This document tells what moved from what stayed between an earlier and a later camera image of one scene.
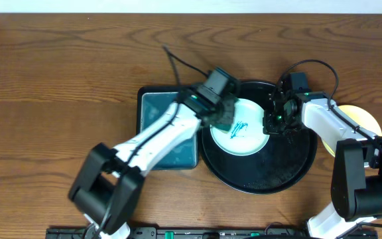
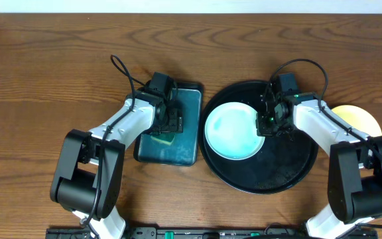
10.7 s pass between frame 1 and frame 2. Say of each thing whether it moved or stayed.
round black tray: stayed
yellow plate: stayed
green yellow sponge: moved
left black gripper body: moved
